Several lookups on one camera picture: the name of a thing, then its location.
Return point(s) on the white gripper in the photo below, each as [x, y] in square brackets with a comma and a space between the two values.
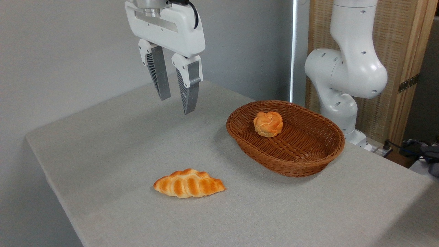
[171, 32]

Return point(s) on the long braided bread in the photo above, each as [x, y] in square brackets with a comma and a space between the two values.
[188, 185]

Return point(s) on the round bread roll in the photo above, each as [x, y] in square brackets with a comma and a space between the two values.
[268, 124]

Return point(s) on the brown wicker basket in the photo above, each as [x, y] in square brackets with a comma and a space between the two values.
[295, 161]

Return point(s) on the grey fabric tablecloth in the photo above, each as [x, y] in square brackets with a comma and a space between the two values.
[137, 212]

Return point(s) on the white power strip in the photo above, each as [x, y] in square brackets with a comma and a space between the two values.
[379, 150]

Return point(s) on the wooden rattan folding screen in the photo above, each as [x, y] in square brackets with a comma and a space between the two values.
[398, 34]

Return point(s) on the dark metal hinge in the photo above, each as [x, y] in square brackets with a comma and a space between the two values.
[408, 83]

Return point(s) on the dark grey bag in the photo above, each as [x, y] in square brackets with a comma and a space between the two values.
[430, 154]

